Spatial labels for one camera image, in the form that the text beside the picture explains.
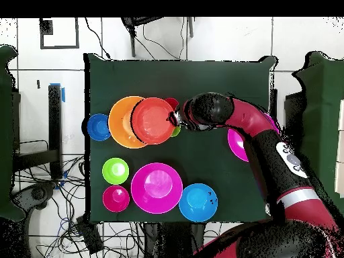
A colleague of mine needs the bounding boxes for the red cup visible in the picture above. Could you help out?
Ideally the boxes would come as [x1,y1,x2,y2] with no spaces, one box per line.
[164,97,180,112]

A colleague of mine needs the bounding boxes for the orange-red bowl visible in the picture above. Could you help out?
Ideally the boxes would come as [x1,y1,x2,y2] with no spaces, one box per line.
[130,97,177,145]

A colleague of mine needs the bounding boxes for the large orange bowl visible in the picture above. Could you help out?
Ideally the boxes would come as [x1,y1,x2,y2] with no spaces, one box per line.
[107,95,148,149]

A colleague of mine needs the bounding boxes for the dark green tablecloth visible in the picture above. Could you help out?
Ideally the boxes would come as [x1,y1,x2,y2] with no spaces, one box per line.
[83,52,277,225]

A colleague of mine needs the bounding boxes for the large pink bowl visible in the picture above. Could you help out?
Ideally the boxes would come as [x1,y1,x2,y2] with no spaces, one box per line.
[130,162,184,215]
[227,112,280,163]

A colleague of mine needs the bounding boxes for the small dark blue bowl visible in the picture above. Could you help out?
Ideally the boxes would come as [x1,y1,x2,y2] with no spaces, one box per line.
[86,113,112,142]

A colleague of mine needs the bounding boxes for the small green bowl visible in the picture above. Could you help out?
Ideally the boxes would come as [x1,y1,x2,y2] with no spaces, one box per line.
[101,157,130,185]

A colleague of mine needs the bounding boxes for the light blue bowl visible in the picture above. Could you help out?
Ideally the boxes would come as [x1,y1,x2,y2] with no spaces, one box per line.
[178,183,219,223]

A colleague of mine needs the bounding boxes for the small crimson bowl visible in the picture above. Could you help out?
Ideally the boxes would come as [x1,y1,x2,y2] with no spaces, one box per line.
[102,185,131,213]

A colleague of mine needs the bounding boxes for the blue tape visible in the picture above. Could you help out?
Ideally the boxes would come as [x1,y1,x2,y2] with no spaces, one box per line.
[49,83,66,103]

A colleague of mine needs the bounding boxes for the black bench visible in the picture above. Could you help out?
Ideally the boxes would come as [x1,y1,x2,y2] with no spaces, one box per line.
[11,84,63,180]

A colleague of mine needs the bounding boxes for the green-covered side table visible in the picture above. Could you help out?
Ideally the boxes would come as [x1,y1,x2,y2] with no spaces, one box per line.
[0,44,26,222]
[292,51,344,216]

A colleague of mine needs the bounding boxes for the black power brick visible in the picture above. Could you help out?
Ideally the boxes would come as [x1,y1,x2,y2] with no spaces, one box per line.
[75,215,105,255]

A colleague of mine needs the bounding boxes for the grey office chair base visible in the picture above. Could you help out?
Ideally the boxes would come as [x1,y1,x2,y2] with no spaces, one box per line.
[11,181,57,211]

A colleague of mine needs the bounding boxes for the white boxes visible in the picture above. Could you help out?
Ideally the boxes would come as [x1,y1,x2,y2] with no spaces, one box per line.
[334,98,344,199]

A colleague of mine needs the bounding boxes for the black cable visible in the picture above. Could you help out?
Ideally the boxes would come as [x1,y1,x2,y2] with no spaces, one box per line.
[84,17,112,59]

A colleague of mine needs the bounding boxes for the tangle of cables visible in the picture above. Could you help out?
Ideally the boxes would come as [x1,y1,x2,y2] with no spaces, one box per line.
[13,154,146,258]

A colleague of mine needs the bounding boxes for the black square frame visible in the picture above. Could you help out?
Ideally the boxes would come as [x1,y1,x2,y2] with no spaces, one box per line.
[39,17,81,50]

